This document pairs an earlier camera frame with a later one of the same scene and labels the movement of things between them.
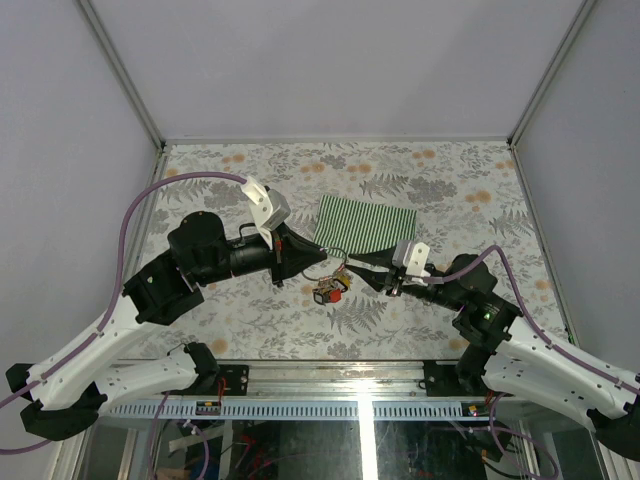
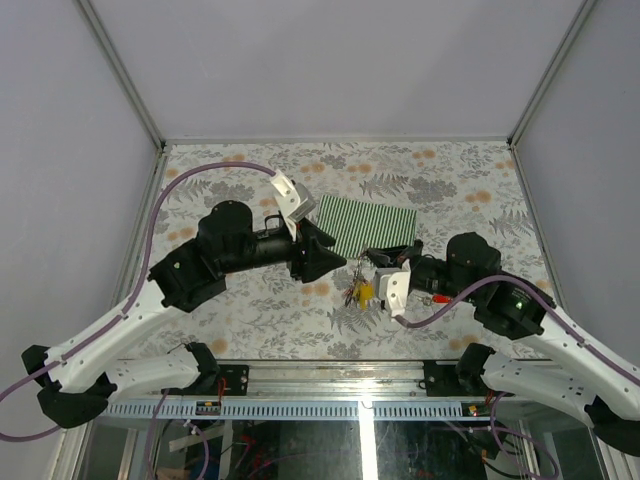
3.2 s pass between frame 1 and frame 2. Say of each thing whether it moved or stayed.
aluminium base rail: stayed
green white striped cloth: stayed
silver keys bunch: moved
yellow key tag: moved
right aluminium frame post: stayed
